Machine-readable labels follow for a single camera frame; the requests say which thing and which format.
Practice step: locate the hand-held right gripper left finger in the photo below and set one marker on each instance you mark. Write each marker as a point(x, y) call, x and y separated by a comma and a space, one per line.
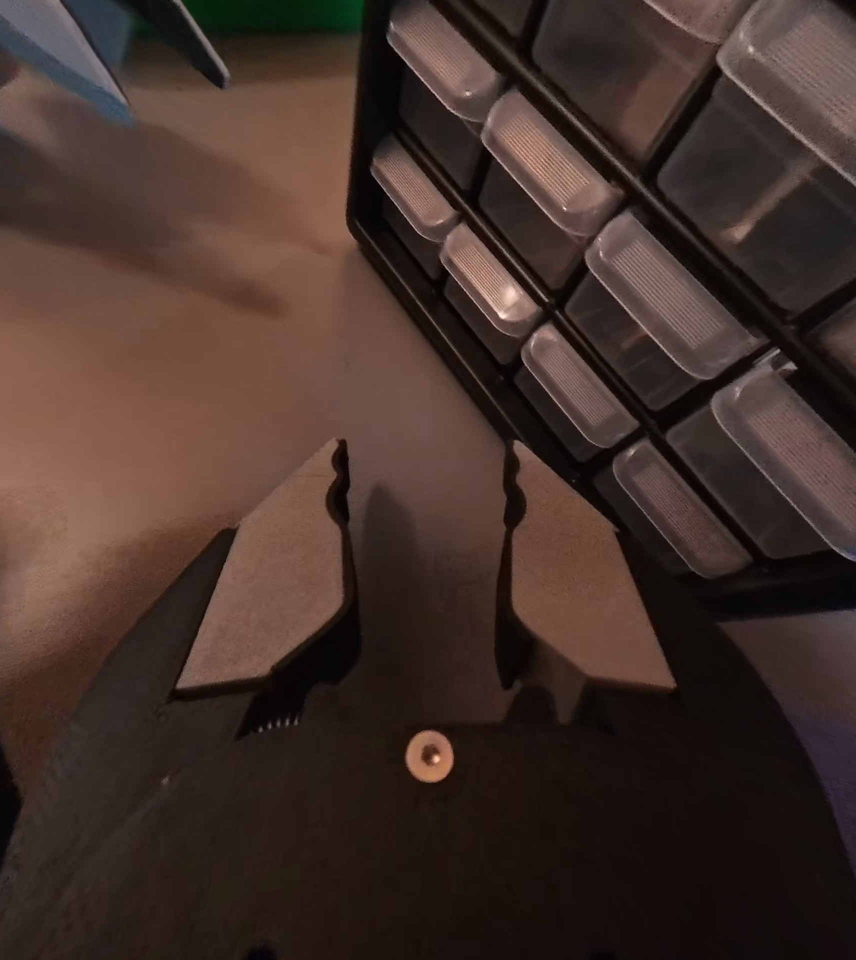
point(278, 592)

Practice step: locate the green object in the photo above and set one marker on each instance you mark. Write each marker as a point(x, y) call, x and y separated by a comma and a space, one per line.
point(285, 13)

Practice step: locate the set of clear plastic drawers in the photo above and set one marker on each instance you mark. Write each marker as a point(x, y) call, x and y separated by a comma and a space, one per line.
point(660, 300)

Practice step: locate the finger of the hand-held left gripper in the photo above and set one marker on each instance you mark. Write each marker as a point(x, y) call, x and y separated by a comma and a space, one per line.
point(180, 34)
point(38, 45)

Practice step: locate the black drawer cabinet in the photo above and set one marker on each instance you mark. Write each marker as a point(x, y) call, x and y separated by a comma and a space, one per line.
point(398, 247)

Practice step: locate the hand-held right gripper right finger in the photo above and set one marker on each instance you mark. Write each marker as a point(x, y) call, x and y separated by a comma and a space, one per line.
point(585, 600)

